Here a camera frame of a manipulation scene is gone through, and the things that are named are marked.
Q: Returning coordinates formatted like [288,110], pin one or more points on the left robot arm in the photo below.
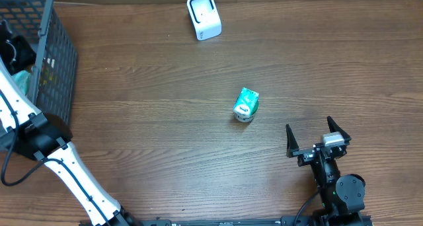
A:
[46,139]

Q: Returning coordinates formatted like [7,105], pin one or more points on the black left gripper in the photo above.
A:
[8,49]

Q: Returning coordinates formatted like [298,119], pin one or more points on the white barcode scanner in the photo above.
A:
[205,18]

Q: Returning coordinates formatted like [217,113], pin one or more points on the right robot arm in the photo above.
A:
[342,196]

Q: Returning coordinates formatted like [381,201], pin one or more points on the grey plastic mesh basket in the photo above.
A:
[53,75]

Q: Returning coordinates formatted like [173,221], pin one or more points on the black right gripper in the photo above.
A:
[306,154]

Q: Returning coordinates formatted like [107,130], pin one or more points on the brown snack pouch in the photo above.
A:
[22,80]

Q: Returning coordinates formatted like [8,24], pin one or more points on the green lid white jar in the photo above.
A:
[245,112]

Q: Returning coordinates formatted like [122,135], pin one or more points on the teal white tissue pack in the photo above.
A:
[247,96]

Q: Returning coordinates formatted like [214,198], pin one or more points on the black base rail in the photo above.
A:
[283,221]

